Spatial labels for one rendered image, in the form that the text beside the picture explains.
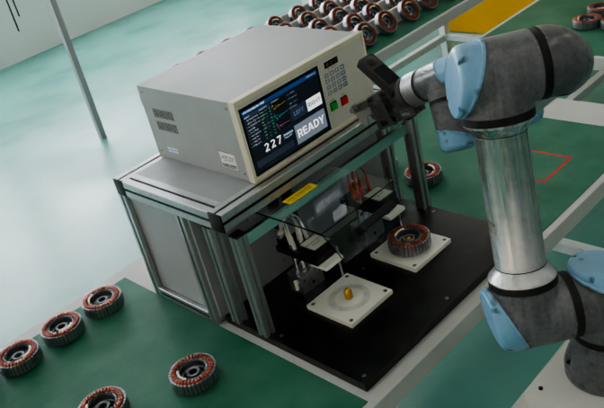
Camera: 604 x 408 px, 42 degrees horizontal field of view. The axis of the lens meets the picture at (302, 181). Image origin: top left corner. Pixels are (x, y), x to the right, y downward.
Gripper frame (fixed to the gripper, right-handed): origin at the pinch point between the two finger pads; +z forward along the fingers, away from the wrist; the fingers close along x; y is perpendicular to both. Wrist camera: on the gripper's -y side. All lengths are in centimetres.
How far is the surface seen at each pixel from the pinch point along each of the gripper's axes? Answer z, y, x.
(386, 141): 9.4, 13.2, 12.3
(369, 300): 6.3, 41.8, -19.0
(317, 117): 6.1, -1.9, -6.0
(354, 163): 9.3, 12.9, -0.5
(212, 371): 20, 35, -56
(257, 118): 2.8, -9.1, -23.4
